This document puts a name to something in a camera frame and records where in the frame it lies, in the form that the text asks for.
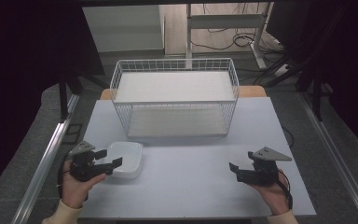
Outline black metal stand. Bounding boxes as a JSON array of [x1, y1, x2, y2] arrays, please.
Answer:
[[58, 69, 110, 123], [262, 52, 335, 122]]

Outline person's left hand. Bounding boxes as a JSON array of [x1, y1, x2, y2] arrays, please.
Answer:
[[61, 158, 107, 210]]

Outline white wire basket rack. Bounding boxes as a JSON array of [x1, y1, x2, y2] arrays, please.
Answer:
[[109, 57, 241, 140]]

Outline dark curtain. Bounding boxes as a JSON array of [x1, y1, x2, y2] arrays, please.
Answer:
[[265, 0, 358, 161], [0, 0, 106, 203]]

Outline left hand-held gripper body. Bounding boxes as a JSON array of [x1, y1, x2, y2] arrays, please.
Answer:
[[68, 140, 115, 183]]

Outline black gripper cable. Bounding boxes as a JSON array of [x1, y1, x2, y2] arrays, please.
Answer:
[[276, 168, 294, 210]]

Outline wooden board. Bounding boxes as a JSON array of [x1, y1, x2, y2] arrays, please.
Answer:
[[100, 85, 268, 101]]

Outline aluminium rail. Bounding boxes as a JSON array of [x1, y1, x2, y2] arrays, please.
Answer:
[[297, 92, 358, 224], [10, 93, 80, 224]]

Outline thin black cable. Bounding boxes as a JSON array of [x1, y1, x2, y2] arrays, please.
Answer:
[[281, 125, 296, 149]]

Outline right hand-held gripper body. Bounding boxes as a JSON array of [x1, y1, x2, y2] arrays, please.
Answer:
[[236, 147, 293, 188]]

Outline white desk frame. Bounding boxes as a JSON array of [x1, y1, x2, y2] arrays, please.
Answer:
[[185, 2, 274, 70]]

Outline white power strip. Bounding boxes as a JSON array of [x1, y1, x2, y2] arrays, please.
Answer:
[[273, 63, 293, 77]]

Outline grey cabinet panel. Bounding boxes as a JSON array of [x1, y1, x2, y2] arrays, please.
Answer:
[[81, 4, 166, 54]]

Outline person's right hand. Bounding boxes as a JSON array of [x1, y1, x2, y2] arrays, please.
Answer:
[[247, 169, 291, 217]]

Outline black floor cables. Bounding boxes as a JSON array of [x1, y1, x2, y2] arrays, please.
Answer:
[[188, 3, 285, 54]]

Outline white square bowl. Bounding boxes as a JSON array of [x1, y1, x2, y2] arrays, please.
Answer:
[[103, 141, 145, 180]]

